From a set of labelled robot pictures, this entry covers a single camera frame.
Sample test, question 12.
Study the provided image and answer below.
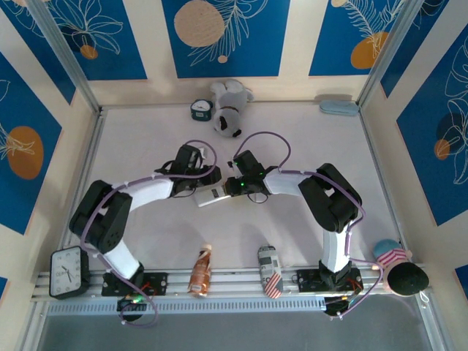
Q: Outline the white remote control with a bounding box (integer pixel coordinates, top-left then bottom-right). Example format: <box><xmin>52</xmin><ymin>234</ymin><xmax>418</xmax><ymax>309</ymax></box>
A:
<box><xmin>193</xmin><ymin>184</ymin><xmax>233</xmax><ymax>208</ymax></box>

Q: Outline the small teal alarm clock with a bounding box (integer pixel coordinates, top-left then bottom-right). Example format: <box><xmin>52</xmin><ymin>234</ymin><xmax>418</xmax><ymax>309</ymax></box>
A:
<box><xmin>189</xmin><ymin>99</ymin><xmax>214</xmax><ymax>121</ymax></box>

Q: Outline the grey white plush dog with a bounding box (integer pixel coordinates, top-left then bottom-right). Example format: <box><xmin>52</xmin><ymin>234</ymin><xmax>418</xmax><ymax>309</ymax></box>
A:
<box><xmin>210</xmin><ymin>78</ymin><xmax>256</xmax><ymax>139</ymax></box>

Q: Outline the newspaper print can with flag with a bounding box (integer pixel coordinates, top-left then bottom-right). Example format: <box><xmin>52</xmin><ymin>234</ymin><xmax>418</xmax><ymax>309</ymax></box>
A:
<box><xmin>257</xmin><ymin>244</ymin><xmax>284</xmax><ymax>300</ymax></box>

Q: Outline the orange drink bottle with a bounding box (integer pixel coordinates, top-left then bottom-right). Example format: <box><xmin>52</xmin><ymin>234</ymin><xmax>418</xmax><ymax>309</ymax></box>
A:
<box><xmin>186</xmin><ymin>244</ymin><xmax>214</xmax><ymax>299</ymax></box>

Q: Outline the light blue oblong case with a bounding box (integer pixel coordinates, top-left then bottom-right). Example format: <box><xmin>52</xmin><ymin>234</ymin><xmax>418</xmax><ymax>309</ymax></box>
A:
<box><xmin>319</xmin><ymin>100</ymin><xmax>358</xmax><ymax>117</ymax></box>

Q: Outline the black left controller board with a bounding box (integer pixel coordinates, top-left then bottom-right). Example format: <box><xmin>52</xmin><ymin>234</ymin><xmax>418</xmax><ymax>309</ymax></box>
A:
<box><xmin>116</xmin><ymin>296</ymin><xmax>148</xmax><ymax>322</ymax></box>

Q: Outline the black controller board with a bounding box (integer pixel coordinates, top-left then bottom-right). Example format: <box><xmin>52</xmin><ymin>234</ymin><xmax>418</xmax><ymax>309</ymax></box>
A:
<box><xmin>324</xmin><ymin>296</ymin><xmax>354</xmax><ymax>320</ymax></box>
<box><xmin>116</xmin><ymin>296</ymin><xmax>148</xmax><ymax>322</ymax></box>

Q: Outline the black right controller board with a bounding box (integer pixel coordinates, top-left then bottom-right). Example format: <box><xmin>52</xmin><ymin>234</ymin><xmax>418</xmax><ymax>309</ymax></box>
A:
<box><xmin>324</xmin><ymin>296</ymin><xmax>354</xmax><ymax>320</ymax></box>

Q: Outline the black square analogue clock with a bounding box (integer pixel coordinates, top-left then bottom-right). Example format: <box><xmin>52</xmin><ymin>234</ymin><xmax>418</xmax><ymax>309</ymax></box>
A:
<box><xmin>49</xmin><ymin>245</ymin><xmax>91</xmax><ymax>301</ymax></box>

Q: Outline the doll with striped shirt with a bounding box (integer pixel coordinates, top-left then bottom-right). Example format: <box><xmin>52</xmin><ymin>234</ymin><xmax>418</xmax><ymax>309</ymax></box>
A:
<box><xmin>371</xmin><ymin>238</ymin><xmax>431</xmax><ymax>297</ymax></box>

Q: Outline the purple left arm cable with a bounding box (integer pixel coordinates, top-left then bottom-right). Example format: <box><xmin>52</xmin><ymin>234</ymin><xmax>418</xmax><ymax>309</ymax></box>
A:
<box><xmin>82</xmin><ymin>138</ymin><xmax>219</xmax><ymax>328</ymax></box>

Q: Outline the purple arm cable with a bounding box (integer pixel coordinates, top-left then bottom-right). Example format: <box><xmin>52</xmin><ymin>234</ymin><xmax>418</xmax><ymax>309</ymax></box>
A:
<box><xmin>82</xmin><ymin>138</ymin><xmax>219</xmax><ymax>328</ymax></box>
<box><xmin>233</xmin><ymin>131</ymin><xmax>385</xmax><ymax>322</ymax></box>

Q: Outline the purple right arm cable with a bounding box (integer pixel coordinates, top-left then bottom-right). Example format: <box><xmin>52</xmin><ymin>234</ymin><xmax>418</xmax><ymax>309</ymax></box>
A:
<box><xmin>233</xmin><ymin>131</ymin><xmax>385</xmax><ymax>322</ymax></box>

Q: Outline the long aluminium mounting rail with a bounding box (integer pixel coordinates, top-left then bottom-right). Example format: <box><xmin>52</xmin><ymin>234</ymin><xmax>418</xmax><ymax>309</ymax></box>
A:
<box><xmin>31</xmin><ymin>268</ymin><xmax>427</xmax><ymax>303</ymax></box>

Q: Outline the aluminium table edge rail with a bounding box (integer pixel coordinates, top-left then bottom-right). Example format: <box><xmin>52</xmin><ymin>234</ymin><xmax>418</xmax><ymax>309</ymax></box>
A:
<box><xmin>358</xmin><ymin>104</ymin><xmax>409</xmax><ymax>249</ymax></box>
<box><xmin>58</xmin><ymin>107</ymin><xmax>109</xmax><ymax>257</ymax></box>

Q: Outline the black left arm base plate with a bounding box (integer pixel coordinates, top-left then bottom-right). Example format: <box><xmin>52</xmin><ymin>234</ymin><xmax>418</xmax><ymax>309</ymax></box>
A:
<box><xmin>101</xmin><ymin>272</ymin><xmax>169</xmax><ymax>298</ymax></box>

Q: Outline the grey slotted cable duct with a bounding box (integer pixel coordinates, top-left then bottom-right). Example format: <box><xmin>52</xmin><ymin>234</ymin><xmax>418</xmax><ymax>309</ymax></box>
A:
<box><xmin>46</xmin><ymin>295</ymin><xmax>327</xmax><ymax>316</ymax></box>

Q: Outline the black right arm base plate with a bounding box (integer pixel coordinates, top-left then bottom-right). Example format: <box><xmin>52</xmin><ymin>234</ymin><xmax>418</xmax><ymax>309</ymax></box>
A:
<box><xmin>296</xmin><ymin>268</ymin><xmax>363</xmax><ymax>293</ymax></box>

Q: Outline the aluminium frame post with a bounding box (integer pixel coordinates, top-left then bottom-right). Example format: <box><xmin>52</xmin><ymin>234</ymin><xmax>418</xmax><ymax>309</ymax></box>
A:
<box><xmin>26</xmin><ymin>0</ymin><xmax>103</xmax><ymax>114</ymax></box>
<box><xmin>357</xmin><ymin>0</ymin><xmax>418</xmax><ymax>109</ymax></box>

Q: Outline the short aluminium frame bar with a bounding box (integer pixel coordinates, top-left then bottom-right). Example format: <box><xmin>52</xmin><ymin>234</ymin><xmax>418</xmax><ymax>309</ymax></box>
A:
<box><xmin>20</xmin><ymin>301</ymin><xmax>50</xmax><ymax>351</ymax></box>
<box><xmin>412</xmin><ymin>292</ymin><xmax>453</xmax><ymax>351</ymax></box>

